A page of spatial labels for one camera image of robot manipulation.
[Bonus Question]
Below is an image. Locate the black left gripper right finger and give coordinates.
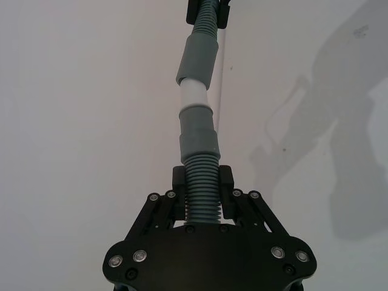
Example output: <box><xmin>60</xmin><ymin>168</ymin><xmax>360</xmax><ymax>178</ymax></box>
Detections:
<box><xmin>218</xmin><ymin>165</ymin><xmax>284</xmax><ymax>235</ymax></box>

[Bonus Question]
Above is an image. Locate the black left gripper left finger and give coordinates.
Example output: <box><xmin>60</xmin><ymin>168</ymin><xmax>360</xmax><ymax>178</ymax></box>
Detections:
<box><xmin>130</xmin><ymin>166</ymin><xmax>186</xmax><ymax>236</ymax></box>

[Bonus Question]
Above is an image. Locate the white plastic connector tube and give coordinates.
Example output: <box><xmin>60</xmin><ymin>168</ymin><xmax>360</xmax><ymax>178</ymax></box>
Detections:
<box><xmin>178</xmin><ymin>78</ymin><xmax>210</xmax><ymax>109</ymax></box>

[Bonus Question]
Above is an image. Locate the grey corrugated hose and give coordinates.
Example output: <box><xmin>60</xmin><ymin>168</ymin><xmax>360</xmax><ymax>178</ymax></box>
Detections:
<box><xmin>174</xmin><ymin>0</ymin><xmax>221</xmax><ymax>91</ymax></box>
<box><xmin>178</xmin><ymin>104</ymin><xmax>221</xmax><ymax>226</ymax></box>

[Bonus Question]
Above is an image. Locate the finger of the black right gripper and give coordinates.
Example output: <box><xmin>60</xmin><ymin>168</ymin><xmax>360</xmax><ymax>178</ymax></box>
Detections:
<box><xmin>184</xmin><ymin>0</ymin><xmax>201</xmax><ymax>24</ymax></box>
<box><xmin>215</xmin><ymin>0</ymin><xmax>232</xmax><ymax>30</ymax></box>

